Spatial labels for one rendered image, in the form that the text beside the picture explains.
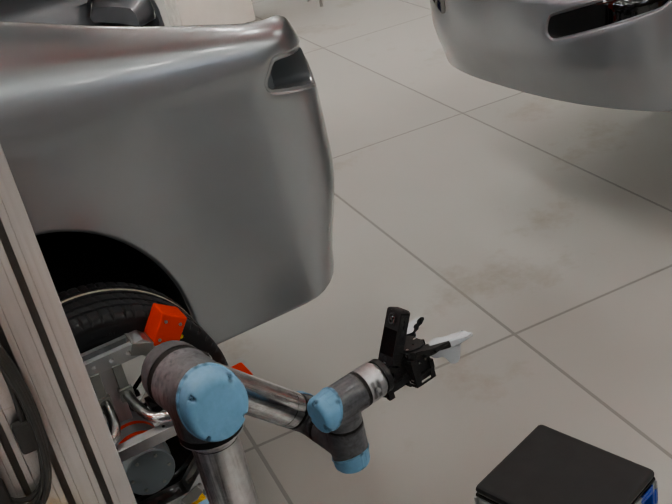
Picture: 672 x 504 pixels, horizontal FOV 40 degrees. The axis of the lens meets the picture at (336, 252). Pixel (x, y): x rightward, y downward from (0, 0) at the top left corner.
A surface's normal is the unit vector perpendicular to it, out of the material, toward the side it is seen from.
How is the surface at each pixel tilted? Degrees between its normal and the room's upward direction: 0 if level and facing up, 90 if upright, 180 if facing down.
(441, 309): 0
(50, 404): 90
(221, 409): 82
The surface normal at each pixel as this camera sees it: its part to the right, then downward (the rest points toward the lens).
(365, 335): -0.18, -0.87
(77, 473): 0.40, 0.37
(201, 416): 0.58, 0.16
